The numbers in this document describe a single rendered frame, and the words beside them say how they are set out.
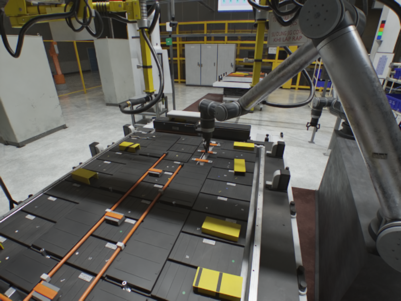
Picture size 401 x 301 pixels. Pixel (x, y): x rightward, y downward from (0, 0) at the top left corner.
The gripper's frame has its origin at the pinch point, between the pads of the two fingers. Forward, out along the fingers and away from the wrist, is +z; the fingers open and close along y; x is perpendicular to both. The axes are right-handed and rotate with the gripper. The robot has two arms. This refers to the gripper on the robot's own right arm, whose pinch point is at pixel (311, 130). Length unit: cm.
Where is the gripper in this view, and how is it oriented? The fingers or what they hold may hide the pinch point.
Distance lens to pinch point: 264.7
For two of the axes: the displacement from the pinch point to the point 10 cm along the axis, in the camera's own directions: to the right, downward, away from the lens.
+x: 4.5, -4.0, 8.0
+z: 0.0, 8.9, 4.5
